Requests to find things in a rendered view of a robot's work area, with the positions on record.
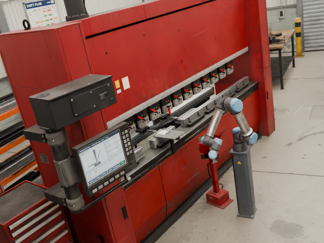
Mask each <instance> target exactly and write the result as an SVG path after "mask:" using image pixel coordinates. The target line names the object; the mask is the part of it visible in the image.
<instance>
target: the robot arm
mask: <svg viewBox="0 0 324 243"><path fill-rule="evenodd" d="M242 109H243V103H242V101H241V100H239V99H237V98H231V97H224V98H222V99H220V100H219V102H218V103H217V105H216V107H215V112H214V115H213V117H212V120H211V122H210V125H209V127H208V130H207V132H206V134H205V136H203V137H202V138H201V143H202V144H204V145H207V146H210V147H211V148H210V152H209V153H207V154H202V155H201V159H209V158H210V160H211V163H212V164H213V163H215V162H217V161H215V159H217V158H219V156H218V152H219V149H220V147H221V144H222V140H221V139H219V138H214V139H213V137H214V134H215V132H216V129H217V127H218V124H219V122H220V119H221V117H222V114H223V113H224V112H225V110H229V112H230V113H231V115H233V116H234V118H235V120H236V122H237V124H238V126H239V127H236V128H234V129H233V130H232V135H233V147H232V150H233V151H235V152H244V151H246V150H248V146H247V144H246V143H248V144H254V143H255V142H256V141H257V133H254V132H253V130H252V128H250V127H249V125H248V123H247V121H246V119H245V117H244V115H243V113H242Z"/></svg>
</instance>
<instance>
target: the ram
mask: <svg viewBox="0 0 324 243"><path fill-rule="evenodd" d="M86 42H87V46H88V50H89V54H90V58H91V62H92V66H93V70H94V74H98V75H112V76H113V77H112V81H113V86H114V90H115V94H116V98H117V103H115V104H113V105H111V106H109V107H107V108H104V109H103V110H104V114H105V118H106V122H109V121H110V120H112V119H114V118H116V117H118V116H120V115H122V114H124V113H126V112H127V111H129V110H131V109H133V108H135V107H137V106H139V105H140V104H142V103H144V102H146V101H148V100H150V99H152V98H153V97H155V96H157V95H159V94H161V93H163V92H164V91H166V90H168V89H170V88H172V87H174V86H175V85H177V84H179V83H181V82H183V81H185V80H187V79H188V78H190V77H192V76H194V75H196V74H198V73H199V72H201V71H203V70H205V69H207V68H209V67H210V66H212V65H214V64H216V63H218V62H220V61H222V60H223V59H225V58H227V57H229V56H231V55H233V54H235V53H236V52H238V51H240V50H242V49H244V48H246V47H247V46H248V43H247V32H246V22H245V11H244V1H243V0H212V1H209V2H206V3H202V4H199V5H196V6H192V7H189V8H185V9H183V10H179V11H176V12H172V13H168V14H165V15H162V16H158V17H155V18H152V19H149V20H145V21H142V22H139V23H135V24H132V25H128V26H125V27H121V28H118V29H115V30H111V31H108V32H105V33H101V34H98V35H95V36H91V37H88V38H86ZM247 51H248V49H246V50H245V51H243V52H241V53H239V54H237V55H235V56H234V57H232V58H230V59H228V60H226V61H225V62H223V63H221V64H219V65H217V66H216V67H214V68H212V69H210V70H208V71H206V72H205V73H203V74H201V75H199V76H198V77H196V78H194V79H192V80H190V81H188V82H186V83H184V84H183V85H181V86H179V87H177V88H175V89H174V90H172V91H170V92H168V93H166V94H165V95H163V96H161V97H159V98H157V99H155V100H154V101H152V102H150V103H148V104H146V105H145V106H143V107H141V108H139V109H137V110H136V111H134V112H132V113H130V114H128V115H126V116H125V117H123V118H121V119H119V120H117V121H116V122H114V123H112V124H110V125H108V129H109V128H111V127H112V126H114V125H116V124H118V123H120V122H122V121H123V120H125V119H127V118H129V117H131V116H132V115H134V114H136V113H138V112H139V111H141V110H143V109H145V108H147V107H148V106H150V105H152V104H154V103H156V102H157V101H159V100H161V99H163V98H164V97H166V96H168V95H170V94H171V93H173V92H175V91H177V90H179V89H180V88H182V87H184V86H186V85H188V84H189V83H191V82H193V81H195V80H196V79H198V78H200V77H202V76H204V75H205V74H207V73H209V72H211V71H212V70H214V69H216V68H218V67H220V66H221V65H223V64H225V63H227V62H229V61H230V60H232V59H234V58H236V57H238V56H240V55H241V54H243V53H245V52H247ZM126 76H128V80H129V84H130V88H128V89H126V90H124V88H123V84H122V78H124V77H126ZM117 80H119V83H120V87H119V88H116V85H115V81H117ZM118 89H121V92H120V93H117V90H118Z"/></svg>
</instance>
